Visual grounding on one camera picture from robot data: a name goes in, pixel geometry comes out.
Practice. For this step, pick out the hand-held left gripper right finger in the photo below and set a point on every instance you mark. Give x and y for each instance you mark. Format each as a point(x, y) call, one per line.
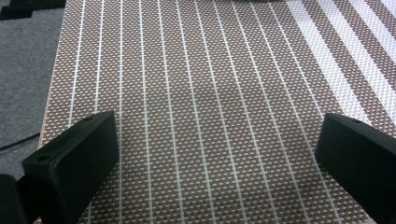
point(358, 161)

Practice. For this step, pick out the brown striped woven placemat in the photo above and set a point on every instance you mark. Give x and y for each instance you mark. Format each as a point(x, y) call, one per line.
point(218, 93)

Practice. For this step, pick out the black foam block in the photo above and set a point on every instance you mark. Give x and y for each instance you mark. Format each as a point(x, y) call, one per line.
point(28, 7)

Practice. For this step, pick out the grey felt table cover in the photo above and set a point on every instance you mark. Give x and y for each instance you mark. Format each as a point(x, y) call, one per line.
point(25, 77)

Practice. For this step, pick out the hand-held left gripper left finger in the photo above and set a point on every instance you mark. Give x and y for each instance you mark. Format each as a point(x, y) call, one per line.
point(73, 161)

